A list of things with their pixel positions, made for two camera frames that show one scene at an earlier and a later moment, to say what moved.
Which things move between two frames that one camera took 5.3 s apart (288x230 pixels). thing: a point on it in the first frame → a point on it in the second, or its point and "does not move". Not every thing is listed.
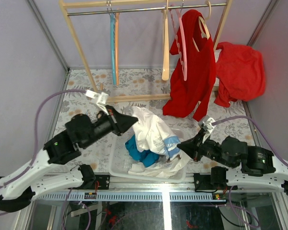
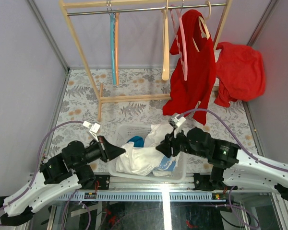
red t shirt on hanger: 195,69 does not move
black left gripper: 124,122 → 109,151
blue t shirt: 147,157 → 138,141
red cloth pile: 240,71 does not move
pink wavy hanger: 173,8 does not move
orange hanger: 117,15 does not move
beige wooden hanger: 165,70 does not move
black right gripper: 192,147 → 164,146
